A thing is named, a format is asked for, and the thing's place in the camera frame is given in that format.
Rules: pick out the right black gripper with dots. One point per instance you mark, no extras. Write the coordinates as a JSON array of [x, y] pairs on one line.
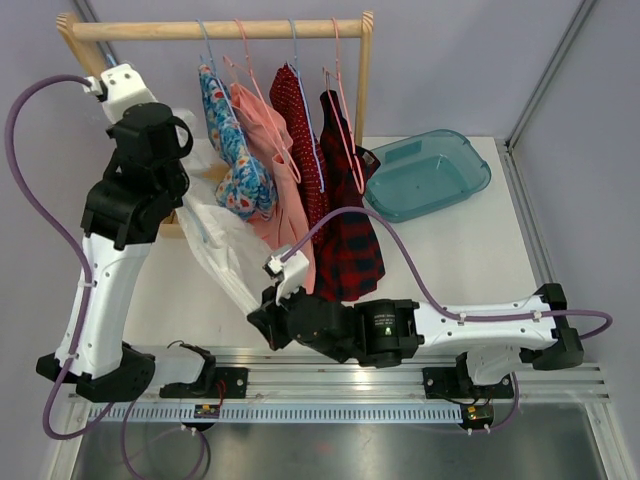
[[272, 316]]

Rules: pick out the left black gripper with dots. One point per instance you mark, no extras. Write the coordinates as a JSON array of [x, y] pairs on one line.
[[181, 150]]

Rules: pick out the blue floral garment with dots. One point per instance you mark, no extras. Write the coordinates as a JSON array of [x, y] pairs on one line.
[[246, 204]]

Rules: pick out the pink pleated skirt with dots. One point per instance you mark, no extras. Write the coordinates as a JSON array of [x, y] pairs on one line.
[[289, 223]]

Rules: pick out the light blue hanger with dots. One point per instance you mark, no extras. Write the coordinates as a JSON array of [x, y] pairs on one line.
[[197, 162], [224, 129], [294, 67]]

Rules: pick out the white garment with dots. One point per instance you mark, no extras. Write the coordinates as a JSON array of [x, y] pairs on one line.
[[231, 253]]

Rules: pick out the pink hanger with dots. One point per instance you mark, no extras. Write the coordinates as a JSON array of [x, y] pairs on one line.
[[341, 113], [260, 95]]

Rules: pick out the red polka dot garment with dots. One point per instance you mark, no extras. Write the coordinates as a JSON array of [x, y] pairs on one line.
[[286, 100]]

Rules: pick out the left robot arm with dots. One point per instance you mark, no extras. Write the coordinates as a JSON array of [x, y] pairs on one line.
[[120, 223]]

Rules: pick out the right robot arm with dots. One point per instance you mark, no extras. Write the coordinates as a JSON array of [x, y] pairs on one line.
[[488, 342]]

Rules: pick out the red plaid skirt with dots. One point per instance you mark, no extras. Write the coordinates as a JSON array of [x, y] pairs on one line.
[[349, 263]]

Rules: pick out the wooden clothes rack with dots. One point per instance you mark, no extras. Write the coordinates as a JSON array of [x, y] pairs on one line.
[[83, 39]]

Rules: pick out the teal plastic bin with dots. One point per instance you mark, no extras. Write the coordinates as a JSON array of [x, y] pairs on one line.
[[425, 173]]

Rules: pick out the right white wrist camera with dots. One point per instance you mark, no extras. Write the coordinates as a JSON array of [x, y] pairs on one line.
[[289, 273]]

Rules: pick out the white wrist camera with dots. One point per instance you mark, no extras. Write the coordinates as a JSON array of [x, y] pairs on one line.
[[117, 89], [289, 273]]

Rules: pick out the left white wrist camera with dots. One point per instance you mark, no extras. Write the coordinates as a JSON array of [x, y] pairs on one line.
[[117, 89]]

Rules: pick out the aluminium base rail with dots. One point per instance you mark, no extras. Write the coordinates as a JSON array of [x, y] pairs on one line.
[[301, 374]]

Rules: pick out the white slotted cable duct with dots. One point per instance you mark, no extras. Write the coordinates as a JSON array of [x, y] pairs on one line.
[[283, 413]]

